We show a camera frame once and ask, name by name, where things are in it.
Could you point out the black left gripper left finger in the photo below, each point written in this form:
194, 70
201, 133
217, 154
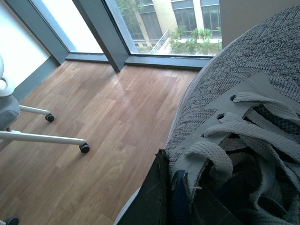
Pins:
149, 204

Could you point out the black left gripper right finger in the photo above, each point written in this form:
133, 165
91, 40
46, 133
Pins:
204, 209

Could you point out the grey knit sneaker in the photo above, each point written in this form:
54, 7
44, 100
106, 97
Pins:
237, 128

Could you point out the white office chair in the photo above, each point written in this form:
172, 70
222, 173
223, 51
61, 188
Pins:
10, 110

